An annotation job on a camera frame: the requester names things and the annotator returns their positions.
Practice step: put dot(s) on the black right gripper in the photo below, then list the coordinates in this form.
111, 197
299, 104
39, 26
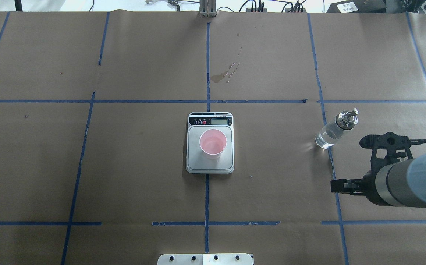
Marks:
368, 183

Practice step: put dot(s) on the glass sauce bottle metal spout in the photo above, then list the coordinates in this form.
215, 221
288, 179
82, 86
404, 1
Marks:
332, 132

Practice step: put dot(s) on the pink paper cup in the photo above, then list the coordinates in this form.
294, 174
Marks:
212, 143

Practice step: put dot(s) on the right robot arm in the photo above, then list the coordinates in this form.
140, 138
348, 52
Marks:
395, 178

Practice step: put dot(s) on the white digital kitchen scale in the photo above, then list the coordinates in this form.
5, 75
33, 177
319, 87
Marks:
196, 161

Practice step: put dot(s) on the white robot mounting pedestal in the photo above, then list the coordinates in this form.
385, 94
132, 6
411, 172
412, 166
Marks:
207, 259

